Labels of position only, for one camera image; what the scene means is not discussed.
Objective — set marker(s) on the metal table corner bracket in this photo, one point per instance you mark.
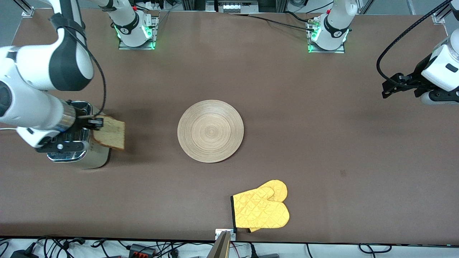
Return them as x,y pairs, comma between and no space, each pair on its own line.
28,13
438,19

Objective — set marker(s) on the silver two-slot toaster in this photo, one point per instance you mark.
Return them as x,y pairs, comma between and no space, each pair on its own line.
96,157

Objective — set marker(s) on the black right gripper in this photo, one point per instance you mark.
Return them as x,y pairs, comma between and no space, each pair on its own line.
83,122

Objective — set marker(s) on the grey power strip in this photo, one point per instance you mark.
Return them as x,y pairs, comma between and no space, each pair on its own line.
236,6

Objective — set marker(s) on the small metal post bracket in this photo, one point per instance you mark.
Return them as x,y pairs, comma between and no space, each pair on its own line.
218,233

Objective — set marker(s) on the yellow quilted oven mitt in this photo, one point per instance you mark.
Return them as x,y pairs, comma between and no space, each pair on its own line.
279,190
260,211

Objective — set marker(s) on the slice of brown bread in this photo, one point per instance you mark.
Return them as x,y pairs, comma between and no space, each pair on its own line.
113,134

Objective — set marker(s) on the black power adapter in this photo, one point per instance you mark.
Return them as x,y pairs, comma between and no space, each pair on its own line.
23,253

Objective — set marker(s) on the black adapter with orange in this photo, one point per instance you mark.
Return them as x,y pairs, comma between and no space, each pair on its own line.
141,250

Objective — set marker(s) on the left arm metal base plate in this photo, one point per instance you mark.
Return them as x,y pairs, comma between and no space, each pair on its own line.
328,51

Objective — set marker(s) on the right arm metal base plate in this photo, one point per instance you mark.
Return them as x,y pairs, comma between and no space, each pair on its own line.
138,47

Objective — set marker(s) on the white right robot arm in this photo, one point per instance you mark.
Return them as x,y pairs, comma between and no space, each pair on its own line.
32,71

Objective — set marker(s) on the round wooden plate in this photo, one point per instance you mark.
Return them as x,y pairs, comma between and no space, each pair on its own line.
210,131

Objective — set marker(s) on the aluminium profile post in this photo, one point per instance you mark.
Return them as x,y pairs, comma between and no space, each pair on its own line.
221,247

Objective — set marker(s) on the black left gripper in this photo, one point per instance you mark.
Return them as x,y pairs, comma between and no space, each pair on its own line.
413,81

